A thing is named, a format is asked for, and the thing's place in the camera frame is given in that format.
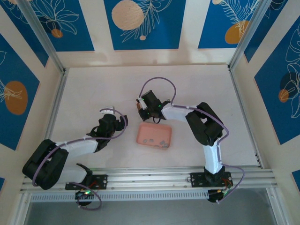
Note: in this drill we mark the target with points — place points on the pink plastic tray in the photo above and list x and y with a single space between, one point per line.
153 131

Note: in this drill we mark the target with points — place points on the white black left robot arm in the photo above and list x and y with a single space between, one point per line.
79 146

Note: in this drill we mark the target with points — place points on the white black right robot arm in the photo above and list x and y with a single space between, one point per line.
175 112

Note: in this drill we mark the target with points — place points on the black control board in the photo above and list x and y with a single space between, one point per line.
216 197
84 195

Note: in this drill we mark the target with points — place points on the aluminium table side rail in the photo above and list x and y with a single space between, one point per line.
242 105
57 100

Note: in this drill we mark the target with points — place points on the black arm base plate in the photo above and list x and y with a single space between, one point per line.
103 181
198 180

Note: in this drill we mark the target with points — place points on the aluminium frame beam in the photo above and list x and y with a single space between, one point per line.
150 178

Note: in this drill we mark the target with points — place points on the blue floral wall panel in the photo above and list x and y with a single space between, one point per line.
296 178
23 30
77 39
215 23
14 129
164 35
272 105
264 35
2 185

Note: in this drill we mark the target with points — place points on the aluminium corner post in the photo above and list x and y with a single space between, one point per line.
42 35
246 35

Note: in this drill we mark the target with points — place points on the aluminium frame leg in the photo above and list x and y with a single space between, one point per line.
279 208
21 211

